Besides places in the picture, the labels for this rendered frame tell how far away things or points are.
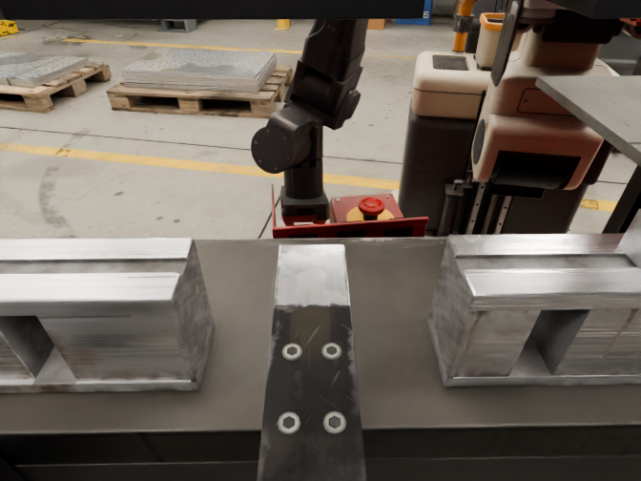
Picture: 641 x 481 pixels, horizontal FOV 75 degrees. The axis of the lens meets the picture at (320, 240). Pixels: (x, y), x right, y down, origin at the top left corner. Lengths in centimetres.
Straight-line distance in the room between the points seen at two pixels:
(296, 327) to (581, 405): 24
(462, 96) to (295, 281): 107
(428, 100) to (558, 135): 39
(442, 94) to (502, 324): 99
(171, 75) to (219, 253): 291
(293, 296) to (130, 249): 14
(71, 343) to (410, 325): 25
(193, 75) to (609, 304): 309
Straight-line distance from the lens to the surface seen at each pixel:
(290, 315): 19
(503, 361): 32
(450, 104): 124
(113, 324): 29
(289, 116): 52
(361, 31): 53
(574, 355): 34
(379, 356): 34
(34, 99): 373
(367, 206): 61
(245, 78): 312
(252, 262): 41
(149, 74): 338
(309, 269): 21
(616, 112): 49
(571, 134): 100
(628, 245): 33
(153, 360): 31
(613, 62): 286
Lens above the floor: 115
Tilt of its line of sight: 38 degrees down
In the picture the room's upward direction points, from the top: straight up
